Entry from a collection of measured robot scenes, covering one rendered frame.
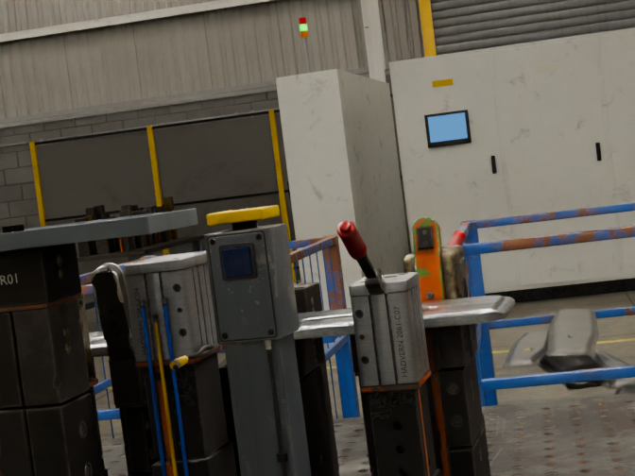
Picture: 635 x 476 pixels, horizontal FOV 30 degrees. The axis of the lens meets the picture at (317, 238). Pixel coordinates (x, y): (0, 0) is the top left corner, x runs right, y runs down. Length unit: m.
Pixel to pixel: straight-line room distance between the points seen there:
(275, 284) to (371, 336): 0.19
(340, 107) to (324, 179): 0.59
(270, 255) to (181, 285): 0.22
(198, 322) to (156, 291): 0.06
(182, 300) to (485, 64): 8.09
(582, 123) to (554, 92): 0.32
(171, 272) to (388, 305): 0.26
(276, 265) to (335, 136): 8.26
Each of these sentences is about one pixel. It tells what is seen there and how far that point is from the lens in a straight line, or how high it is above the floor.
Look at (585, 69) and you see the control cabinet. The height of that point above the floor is 1.74.
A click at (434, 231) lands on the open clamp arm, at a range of 1.64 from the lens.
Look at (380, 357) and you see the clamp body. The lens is 1.32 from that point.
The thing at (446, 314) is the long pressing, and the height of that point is 1.00.
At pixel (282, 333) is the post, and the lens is 1.18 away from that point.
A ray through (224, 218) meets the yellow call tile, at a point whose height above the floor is 1.15.
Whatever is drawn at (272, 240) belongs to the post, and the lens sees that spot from 1.18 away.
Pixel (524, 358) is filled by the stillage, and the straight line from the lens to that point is 3.68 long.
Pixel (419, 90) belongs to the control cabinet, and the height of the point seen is 1.75.
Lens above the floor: 1.18
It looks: 3 degrees down
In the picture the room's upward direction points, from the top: 7 degrees counter-clockwise
